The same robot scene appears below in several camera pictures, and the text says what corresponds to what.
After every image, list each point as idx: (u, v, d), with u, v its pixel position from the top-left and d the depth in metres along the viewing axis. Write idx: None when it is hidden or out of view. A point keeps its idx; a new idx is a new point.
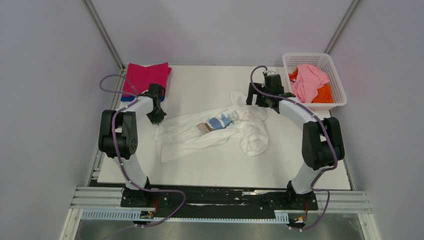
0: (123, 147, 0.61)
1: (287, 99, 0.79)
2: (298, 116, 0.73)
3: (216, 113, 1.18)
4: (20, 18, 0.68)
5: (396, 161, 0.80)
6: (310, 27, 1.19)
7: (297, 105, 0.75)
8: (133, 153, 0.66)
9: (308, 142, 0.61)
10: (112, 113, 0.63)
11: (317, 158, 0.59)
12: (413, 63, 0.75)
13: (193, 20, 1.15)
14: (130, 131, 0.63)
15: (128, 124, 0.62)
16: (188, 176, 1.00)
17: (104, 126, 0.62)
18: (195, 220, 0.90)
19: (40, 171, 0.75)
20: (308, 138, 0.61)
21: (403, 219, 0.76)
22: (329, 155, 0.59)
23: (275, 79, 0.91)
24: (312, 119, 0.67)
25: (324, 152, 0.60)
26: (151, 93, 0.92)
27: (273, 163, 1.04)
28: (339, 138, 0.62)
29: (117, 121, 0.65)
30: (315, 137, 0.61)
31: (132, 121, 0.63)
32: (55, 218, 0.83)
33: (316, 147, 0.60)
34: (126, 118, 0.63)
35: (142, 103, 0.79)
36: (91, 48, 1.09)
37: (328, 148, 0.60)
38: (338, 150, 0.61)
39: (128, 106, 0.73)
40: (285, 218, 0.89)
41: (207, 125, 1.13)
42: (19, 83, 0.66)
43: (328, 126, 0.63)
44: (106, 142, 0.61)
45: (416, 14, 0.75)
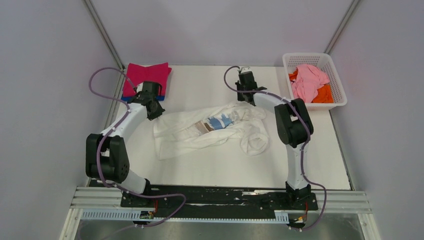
0: (109, 174, 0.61)
1: (260, 92, 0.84)
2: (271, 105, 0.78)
3: (216, 112, 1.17)
4: (20, 17, 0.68)
5: (396, 161, 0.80)
6: (310, 26, 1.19)
7: (268, 95, 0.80)
8: (123, 176, 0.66)
9: (281, 122, 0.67)
10: (97, 140, 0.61)
11: (291, 135, 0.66)
12: (413, 63, 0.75)
13: (192, 20, 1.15)
14: (116, 159, 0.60)
15: (113, 154, 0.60)
16: (188, 176, 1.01)
17: (90, 154, 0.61)
18: (195, 220, 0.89)
19: (40, 171, 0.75)
20: (280, 118, 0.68)
21: (403, 220, 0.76)
22: (300, 130, 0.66)
23: (247, 77, 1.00)
24: (282, 102, 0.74)
25: (296, 128, 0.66)
26: (147, 95, 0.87)
27: (273, 161, 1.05)
28: (307, 114, 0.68)
29: (104, 146, 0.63)
30: (287, 117, 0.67)
31: (118, 150, 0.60)
32: (55, 218, 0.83)
33: (288, 125, 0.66)
34: (112, 145, 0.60)
35: (133, 115, 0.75)
36: (90, 48, 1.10)
37: (299, 125, 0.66)
38: (309, 125, 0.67)
39: (115, 125, 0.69)
40: (285, 218, 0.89)
41: (208, 125, 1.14)
42: (19, 84, 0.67)
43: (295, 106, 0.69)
44: (93, 169, 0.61)
45: (416, 13, 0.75)
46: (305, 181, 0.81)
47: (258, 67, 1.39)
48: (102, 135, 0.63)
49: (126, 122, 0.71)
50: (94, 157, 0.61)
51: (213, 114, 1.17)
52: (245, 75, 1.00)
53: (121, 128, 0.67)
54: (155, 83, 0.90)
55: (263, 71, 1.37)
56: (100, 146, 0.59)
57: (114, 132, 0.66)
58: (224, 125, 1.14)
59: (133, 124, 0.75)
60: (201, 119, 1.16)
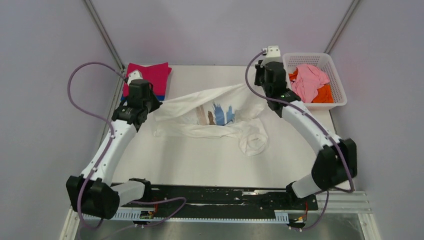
0: (96, 214, 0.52)
1: (294, 107, 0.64)
2: (309, 133, 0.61)
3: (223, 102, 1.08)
4: (21, 18, 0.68)
5: (395, 161, 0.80)
6: (310, 26, 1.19)
7: (306, 116, 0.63)
8: (114, 210, 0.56)
9: (322, 168, 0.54)
10: (78, 184, 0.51)
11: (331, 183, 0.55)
12: (413, 63, 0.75)
13: (193, 21, 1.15)
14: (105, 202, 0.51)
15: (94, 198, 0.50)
16: (187, 177, 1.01)
17: (73, 196, 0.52)
18: (195, 219, 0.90)
19: (40, 171, 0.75)
20: (321, 162, 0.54)
21: (403, 220, 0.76)
22: (342, 177, 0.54)
23: (278, 75, 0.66)
24: (327, 140, 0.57)
25: (337, 175, 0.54)
26: (135, 102, 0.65)
27: (272, 161, 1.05)
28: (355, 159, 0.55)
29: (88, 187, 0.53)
30: (331, 165, 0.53)
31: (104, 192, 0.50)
32: (55, 218, 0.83)
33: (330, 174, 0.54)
34: (93, 189, 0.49)
35: (119, 140, 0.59)
36: (90, 49, 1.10)
37: (342, 171, 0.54)
38: (352, 170, 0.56)
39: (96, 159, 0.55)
40: (285, 218, 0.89)
41: (211, 115, 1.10)
42: (19, 84, 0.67)
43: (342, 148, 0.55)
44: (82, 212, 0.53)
45: (416, 14, 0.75)
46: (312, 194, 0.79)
47: None
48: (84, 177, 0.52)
49: (110, 151, 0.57)
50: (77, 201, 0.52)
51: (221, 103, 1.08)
52: (275, 70, 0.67)
53: (103, 166, 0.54)
54: (139, 86, 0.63)
55: None
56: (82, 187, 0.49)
57: (96, 173, 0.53)
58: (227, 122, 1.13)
59: (122, 148, 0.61)
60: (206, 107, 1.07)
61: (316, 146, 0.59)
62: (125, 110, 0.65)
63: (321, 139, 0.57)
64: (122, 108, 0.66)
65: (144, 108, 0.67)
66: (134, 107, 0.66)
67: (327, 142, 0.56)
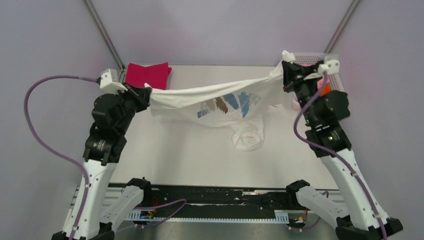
0: None
1: (347, 165, 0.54)
2: (352, 198, 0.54)
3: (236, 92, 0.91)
4: (21, 18, 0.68)
5: (396, 160, 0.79)
6: (310, 26, 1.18)
7: (355, 178, 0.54)
8: None
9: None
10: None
11: None
12: (413, 63, 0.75)
13: (193, 20, 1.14)
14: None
15: None
16: (189, 178, 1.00)
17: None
18: (195, 219, 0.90)
19: (40, 171, 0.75)
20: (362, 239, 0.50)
21: (404, 220, 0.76)
22: None
23: (337, 119, 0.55)
24: (374, 220, 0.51)
25: None
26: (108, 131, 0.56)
27: (271, 161, 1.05)
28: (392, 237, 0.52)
29: None
30: None
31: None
32: (55, 218, 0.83)
33: None
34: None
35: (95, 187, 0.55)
36: (90, 48, 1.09)
37: None
38: None
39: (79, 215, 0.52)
40: (285, 218, 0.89)
41: (221, 100, 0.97)
42: (21, 84, 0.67)
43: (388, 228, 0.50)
44: None
45: (415, 13, 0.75)
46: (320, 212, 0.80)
47: (258, 67, 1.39)
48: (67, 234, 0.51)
49: (89, 202, 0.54)
50: None
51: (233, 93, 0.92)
52: (337, 113, 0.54)
53: (84, 222, 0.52)
54: (102, 116, 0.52)
55: (263, 71, 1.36)
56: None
57: (78, 231, 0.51)
58: (241, 108, 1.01)
59: (102, 186, 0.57)
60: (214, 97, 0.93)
61: (356, 218, 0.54)
62: (96, 142, 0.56)
63: (366, 217, 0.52)
64: (94, 138, 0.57)
65: (118, 134, 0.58)
66: (105, 134, 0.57)
67: (374, 222, 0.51)
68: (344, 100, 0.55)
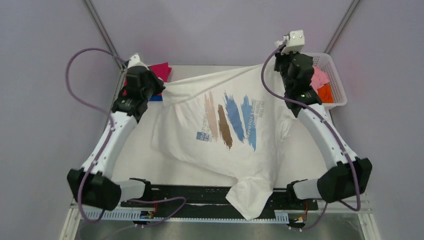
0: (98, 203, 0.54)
1: (310, 110, 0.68)
2: (324, 146, 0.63)
3: (238, 92, 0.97)
4: (20, 19, 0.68)
5: (396, 162, 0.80)
6: (310, 27, 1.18)
7: (323, 123, 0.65)
8: (112, 207, 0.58)
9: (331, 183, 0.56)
10: (78, 182, 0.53)
11: (337, 196, 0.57)
12: (413, 64, 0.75)
13: (193, 21, 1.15)
14: (103, 196, 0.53)
15: (97, 189, 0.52)
16: (190, 178, 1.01)
17: (74, 189, 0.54)
18: (195, 219, 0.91)
19: (41, 171, 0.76)
20: (330, 181, 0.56)
21: (403, 220, 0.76)
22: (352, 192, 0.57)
23: (305, 72, 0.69)
24: (343, 157, 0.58)
25: (348, 191, 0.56)
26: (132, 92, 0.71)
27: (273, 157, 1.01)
28: (364, 179, 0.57)
29: (86, 188, 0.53)
30: (342, 182, 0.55)
31: (103, 187, 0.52)
32: (55, 218, 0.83)
33: (339, 190, 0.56)
34: (95, 184, 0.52)
35: (119, 132, 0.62)
36: (91, 50, 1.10)
37: (351, 185, 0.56)
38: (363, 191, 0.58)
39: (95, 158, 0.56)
40: (285, 218, 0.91)
41: (222, 110, 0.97)
42: (20, 85, 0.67)
43: (358, 168, 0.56)
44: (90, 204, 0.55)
45: (415, 14, 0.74)
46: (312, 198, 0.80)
47: None
48: (83, 170, 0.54)
49: (109, 146, 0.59)
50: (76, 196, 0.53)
51: (234, 95, 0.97)
52: (302, 68, 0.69)
53: (103, 159, 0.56)
54: (135, 77, 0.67)
55: None
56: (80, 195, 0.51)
57: (96, 166, 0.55)
58: (247, 137, 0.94)
59: (123, 138, 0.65)
60: (216, 97, 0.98)
61: (329, 159, 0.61)
62: (124, 100, 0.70)
63: (336, 154, 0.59)
64: (122, 99, 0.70)
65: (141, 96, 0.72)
66: (132, 94, 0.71)
67: (342, 158, 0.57)
68: (308, 61, 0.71)
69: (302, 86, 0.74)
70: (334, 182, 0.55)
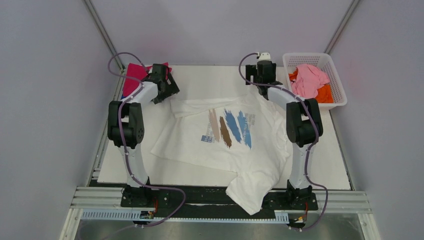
0: (130, 137, 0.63)
1: (275, 87, 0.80)
2: (285, 101, 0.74)
3: (235, 108, 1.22)
4: (20, 20, 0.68)
5: (395, 162, 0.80)
6: (309, 27, 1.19)
7: (283, 91, 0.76)
8: (140, 142, 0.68)
9: (290, 120, 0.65)
10: (119, 104, 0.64)
11: (298, 135, 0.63)
12: (413, 63, 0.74)
13: (192, 21, 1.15)
14: (137, 121, 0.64)
15: (134, 115, 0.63)
16: (189, 173, 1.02)
17: (112, 118, 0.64)
18: (195, 219, 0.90)
19: (40, 171, 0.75)
20: (289, 116, 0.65)
21: (403, 220, 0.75)
22: (310, 131, 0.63)
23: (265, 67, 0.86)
24: (296, 100, 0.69)
25: (305, 129, 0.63)
26: (156, 75, 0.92)
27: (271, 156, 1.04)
28: (318, 116, 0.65)
29: (124, 111, 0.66)
30: (297, 116, 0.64)
31: (137, 113, 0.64)
32: (55, 218, 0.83)
33: (297, 124, 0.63)
34: (131, 109, 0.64)
35: (147, 89, 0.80)
36: (91, 50, 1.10)
37: (308, 125, 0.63)
38: (319, 125, 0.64)
39: (132, 96, 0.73)
40: (285, 218, 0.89)
41: (223, 121, 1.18)
42: (19, 85, 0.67)
43: (308, 105, 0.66)
44: (114, 132, 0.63)
45: (415, 13, 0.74)
46: (307, 181, 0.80)
47: None
48: (122, 101, 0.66)
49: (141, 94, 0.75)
50: (116, 119, 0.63)
51: (231, 109, 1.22)
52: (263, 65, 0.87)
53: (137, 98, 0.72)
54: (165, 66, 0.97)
55: None
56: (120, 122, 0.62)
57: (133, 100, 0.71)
58: (243, 139, 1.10)
59: (146, 97, 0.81)
60: (218, 111, 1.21)
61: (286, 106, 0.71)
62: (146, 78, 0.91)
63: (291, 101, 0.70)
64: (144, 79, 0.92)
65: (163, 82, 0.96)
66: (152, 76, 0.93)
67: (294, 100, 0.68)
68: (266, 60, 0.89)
69: (270, 78, 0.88)
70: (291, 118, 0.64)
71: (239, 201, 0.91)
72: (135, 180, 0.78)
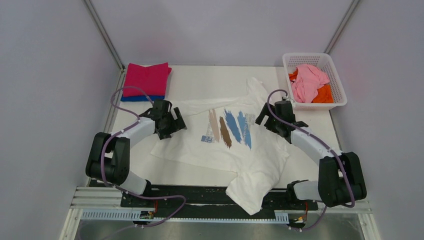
0: (109, 175, 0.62)
1: (300, 130, 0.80)
2: (313, 149, 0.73)
3: (235, 109, 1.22)
4: (19, 18, 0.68)
5: (396, 162, 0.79)
6: (309, 27, 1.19)
7: (310, 136, 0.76)
8: (123, 180, 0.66)
9: (326, 180, 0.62)
10: (105, 138, 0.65)
11: (336, 197, 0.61)
12: (413, 63, 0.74)
13: (192, 21, 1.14)
14: (119, 160, 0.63)
15: (117, 153, 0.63)
16: (189, 174, 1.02)
17: (96, 152, 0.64)
18: (195, 219, 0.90)
19: (40, 170, 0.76)
20: (324, 174, 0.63)
21: (404, 220, 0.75)
22: (347, 194, 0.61)
23: (283, 107, 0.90)
24: (329, 153, 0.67)
25: (343, 191, 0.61)
26: (156, 112, 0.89)
27: (271, 157, 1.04)
28: (359, 177, 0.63)
29: (110, 145, 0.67)
30: (334, 176, 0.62)
31: (124, 149, 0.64)
32: (55, 218, 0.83)
33: (335, 186, 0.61)
34: (118, 145, 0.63)
35: (143, 125, 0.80)
36: (91, 50, 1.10)
37: (345, 187, 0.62)
38: (356, 187, 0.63)
39: (125, 129, 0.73)
40: (285, 218, 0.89)
41: (223, 121, 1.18)
42: (19, 84, 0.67)
43: (346, 161, 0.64)
44: (93, 168, 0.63)
45: (416, 13, 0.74)
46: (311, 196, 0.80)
47: (258, 67, 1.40)
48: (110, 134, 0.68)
49: (135, 128, 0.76)
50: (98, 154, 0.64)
51: (231, 109, 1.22)
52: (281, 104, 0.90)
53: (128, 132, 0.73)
54: (166, 101, 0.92)
55: (262, 71, 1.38)
56: (101, 159, 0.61)
57: (123, 134, 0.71)
58: (244, 139, 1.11)
59: (142, 132, 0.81)
60: (218, 112, 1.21)
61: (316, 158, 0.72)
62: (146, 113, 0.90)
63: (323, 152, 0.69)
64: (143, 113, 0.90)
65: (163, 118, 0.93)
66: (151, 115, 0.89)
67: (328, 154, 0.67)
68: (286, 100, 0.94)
69: (291, 118, 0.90)
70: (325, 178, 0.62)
71: (239, 201, 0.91)
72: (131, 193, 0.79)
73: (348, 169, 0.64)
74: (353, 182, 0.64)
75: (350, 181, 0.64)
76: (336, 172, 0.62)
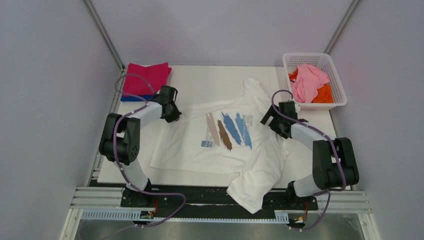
0: (121, 153, 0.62)
1: (300, 123, 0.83)
2: (310, 138, 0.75)
3: (232, 111, 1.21)
4: (18, 20, 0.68)
5: (395, 162, 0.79)
6: (309, 27, 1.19)
7: (308, 127, 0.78)
8: (133, 159, 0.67)
9: (318, 161, 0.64)
10: (117, 118, 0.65)
11: (328, 180, 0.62)
12: (413, 63, 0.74)
13: (192, 21, 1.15)
14: (131, 138, 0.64)
15: (130, 131, 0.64)
16: (189, 177, 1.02)
17: (108, 130, 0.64)
18: (195, 220, 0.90)
19: (40, 170, 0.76)
20: (317, 156, 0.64)
21: (404, 220, 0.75)
22: (339, 177, 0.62)
23: (287, 106, 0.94)
24: (324, 138, 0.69)
25: (334, 174, 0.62)
26: (163, 98, 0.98)
27: (271, 156, 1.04)
28: (352, 160, 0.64)
29: (121, 125, 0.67)
30: (326, 158, 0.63)
31: (135, 128, 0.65)
32: (55, 217, 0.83)
33: (326, 168, 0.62)
34: (130, 124, 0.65)
35: (151, 108, 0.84)
36: (91, 51, 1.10)
37: (338, 170, 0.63)
38: (348, 171, 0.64)
39: (134, 112, 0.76)
40: (285, 218, 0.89)
41: (221, 123, 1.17)
42: (18, 85, 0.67)
43: (339, 145, 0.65)
44: (107, 145, 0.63)
45: (416, 14, 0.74)
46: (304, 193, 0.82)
47: (258, 67, 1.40)
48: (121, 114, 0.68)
49: (144, 110, 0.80)
50: (111, 133, 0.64)
51: (228, 111, 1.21)
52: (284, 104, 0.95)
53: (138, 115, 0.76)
54: (173, 88, 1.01)
55: (262, 72, 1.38)
56: (113, 138, 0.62)
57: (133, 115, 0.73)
58: (245, 143, 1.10)
59: (149, 115, 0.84)
60: (215, 115, 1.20)
61: None
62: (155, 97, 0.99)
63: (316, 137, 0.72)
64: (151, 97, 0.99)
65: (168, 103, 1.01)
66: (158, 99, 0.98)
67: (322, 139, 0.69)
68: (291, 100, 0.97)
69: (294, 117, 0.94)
70: (319, 161, 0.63)
71: (239, 200, 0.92)
72: (133, 186, 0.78)
73: (341, 154, 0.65)
74: (345, 166, 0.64)
75: (343, 165, 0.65)
76: (329, 156, 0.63)
